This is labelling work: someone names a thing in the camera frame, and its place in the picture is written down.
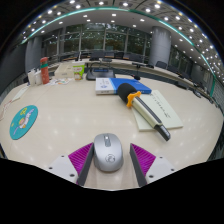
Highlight beige cardboard box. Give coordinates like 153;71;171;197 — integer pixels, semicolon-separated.
54;63;76;80

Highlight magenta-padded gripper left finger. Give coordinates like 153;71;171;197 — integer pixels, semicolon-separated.
47;142;96;187

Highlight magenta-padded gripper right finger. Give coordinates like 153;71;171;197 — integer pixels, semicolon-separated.
128;142;178;188

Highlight ceiling lights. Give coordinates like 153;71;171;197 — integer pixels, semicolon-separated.
21;0;224;68

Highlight silver computer mouse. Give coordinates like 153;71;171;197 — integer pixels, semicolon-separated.
92;132;125;173

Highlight teal round printed mouse pad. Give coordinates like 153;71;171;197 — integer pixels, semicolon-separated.
8;104;39;141

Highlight black foam-tipped grey microphone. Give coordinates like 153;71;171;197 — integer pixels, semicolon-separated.
116;82;172;142

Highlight red printed paper sheet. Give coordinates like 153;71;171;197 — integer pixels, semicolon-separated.
0;99;14;122

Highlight dark office chairs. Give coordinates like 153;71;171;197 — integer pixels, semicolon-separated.
89;49;209;98

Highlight red drink bottle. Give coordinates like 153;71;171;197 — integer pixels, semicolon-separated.
39;56;51;85

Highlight blue and white book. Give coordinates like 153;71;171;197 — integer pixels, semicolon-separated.
94;77;153;96

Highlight black grey desk device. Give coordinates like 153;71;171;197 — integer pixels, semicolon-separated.
85;68;117;82

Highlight colourful printed leaflet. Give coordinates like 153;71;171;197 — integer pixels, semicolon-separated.
46;77;73;86

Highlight green printed paper cup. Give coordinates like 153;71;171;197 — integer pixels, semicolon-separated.
72;63;86;81

